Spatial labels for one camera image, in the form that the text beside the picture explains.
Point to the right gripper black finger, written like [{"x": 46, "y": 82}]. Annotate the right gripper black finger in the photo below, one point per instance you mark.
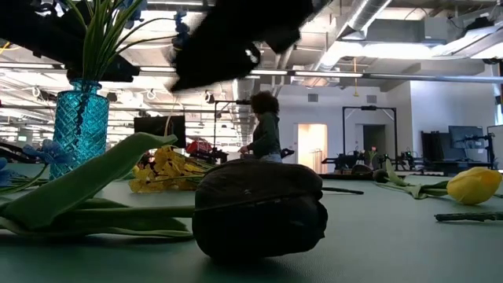
[{"x": 212, "y": 59}]

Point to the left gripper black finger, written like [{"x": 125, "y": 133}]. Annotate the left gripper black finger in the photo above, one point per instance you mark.
[{"x": 125, "y": 71}]

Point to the blue artificial flower bunch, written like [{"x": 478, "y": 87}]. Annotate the blue artificial flower bunch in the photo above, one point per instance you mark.
[
  {"x": 51, "y": 152},
  {"x": 98, "y": 47}
]

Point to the blue textured glass vase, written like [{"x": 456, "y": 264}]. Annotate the blue textured glass vase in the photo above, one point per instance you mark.
[{"x": 80, "y": 126}]

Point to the yellow artificial blossom bunch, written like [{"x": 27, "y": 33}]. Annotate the yellow artificial blossom bunch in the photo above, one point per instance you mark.
[
  {"x": 467, "y": 216},
  {"x": 169, "y": 169}
]

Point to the yellow artificial tulip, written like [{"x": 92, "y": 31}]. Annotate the yellow artificial tulip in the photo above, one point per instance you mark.
[{"x": 473, "y": 184}]

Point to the black background robot arm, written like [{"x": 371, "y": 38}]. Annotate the black background robot arm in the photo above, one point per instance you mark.
[{"x": 287, "y": 152}]

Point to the black background monitor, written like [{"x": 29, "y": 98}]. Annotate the black background monitor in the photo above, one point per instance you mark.
[{"x": 157, "y": 131}]

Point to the person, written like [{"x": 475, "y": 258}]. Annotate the person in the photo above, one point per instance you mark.
[{"x": 267, "y": 133}]

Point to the orange lit doorway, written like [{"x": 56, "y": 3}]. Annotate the orange lit doorway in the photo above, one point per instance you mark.
[{"x": 312, "y": 145}]

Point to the black background robot station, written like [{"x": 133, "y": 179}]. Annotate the black background robot station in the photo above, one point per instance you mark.
[{"x": 346, "y": 160}]

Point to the black background cabinet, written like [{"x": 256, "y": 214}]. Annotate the black background cabinet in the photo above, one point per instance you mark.
[{"x": 432, "y": 145}]

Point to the dark desk monitor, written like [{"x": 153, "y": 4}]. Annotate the dark desk monitor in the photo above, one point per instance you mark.
[{"x": 465, "y": 137}]

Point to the white screen panel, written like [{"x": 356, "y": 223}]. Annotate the white screen panel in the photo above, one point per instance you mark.
[{"x": 496, "y": 141}]

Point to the green table mat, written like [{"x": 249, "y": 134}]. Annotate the green table mat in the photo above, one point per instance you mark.
[{"x": 393, "y": 255}]

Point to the black background stand frame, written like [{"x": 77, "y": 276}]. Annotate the black background stand frame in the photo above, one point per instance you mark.
[
  {"x": 369, "y": 107},
  {"x": 236, "y": 102}
]

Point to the silver round ventilation duct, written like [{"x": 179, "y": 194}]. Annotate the silver round ventilation duct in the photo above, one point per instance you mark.
[{"x": 365, "y": 15}]

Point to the grey rectangular air duct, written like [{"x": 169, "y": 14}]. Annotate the grey rectangular air duct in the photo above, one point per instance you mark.
[{"x": 393, "y": 30}]

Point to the long grey ceiling rail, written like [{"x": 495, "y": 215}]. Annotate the long grey ceiling rail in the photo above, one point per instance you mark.
[{"x": 393, "y": 75}]

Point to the black aluminium table frame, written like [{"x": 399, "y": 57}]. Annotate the black aluminium table frame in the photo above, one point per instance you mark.
[{"x": 342, "y": 176}]

